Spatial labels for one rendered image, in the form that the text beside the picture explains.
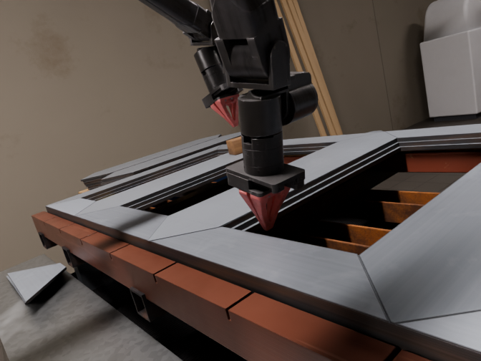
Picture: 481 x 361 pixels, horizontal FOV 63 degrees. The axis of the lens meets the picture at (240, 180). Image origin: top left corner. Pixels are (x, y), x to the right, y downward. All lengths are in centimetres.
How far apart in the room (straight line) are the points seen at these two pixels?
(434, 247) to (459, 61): 528
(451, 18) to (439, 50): 38
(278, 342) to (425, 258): 17
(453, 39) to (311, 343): 545
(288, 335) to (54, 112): 302
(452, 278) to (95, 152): 309
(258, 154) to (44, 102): 285
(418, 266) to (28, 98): 307
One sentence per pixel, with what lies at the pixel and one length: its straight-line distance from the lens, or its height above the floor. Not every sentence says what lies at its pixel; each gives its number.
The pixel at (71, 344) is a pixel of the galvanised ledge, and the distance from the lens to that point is 84.
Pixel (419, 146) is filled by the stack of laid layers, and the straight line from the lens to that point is 101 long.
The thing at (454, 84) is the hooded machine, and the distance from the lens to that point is 578.
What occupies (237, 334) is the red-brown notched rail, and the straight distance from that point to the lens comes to 46.
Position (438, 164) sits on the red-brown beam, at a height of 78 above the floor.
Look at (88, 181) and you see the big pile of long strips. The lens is 179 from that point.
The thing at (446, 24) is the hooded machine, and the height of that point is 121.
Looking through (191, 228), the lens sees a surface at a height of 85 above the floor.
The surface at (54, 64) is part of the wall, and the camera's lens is 335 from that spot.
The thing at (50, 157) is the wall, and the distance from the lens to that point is 327.
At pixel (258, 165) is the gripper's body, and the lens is 53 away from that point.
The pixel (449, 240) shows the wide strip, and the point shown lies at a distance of 48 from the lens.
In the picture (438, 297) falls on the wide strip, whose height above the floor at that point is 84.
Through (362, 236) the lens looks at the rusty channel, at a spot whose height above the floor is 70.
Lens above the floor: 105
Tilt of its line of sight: 13 degrees down
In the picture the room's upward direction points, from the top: 14 degrees counter-clockwise
